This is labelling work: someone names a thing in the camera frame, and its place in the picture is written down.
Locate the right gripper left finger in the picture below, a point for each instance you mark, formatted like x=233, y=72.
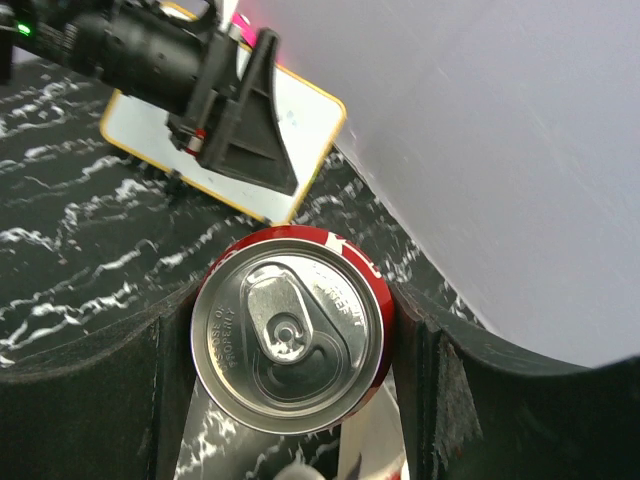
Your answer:
x=111, y=405

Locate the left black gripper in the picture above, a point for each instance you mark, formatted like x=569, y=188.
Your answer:
x=189, y=69

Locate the small whiteboard orange frame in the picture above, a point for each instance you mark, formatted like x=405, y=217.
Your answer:
x=309, y=120

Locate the pink red marker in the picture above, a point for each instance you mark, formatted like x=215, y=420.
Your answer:
x=248, y=33

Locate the red cola can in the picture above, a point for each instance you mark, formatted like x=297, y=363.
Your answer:
x=292, y=330

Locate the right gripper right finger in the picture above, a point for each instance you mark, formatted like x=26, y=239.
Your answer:
x=475, y=406

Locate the beige canvas tote bag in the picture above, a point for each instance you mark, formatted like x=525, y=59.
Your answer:
x=371, y=444

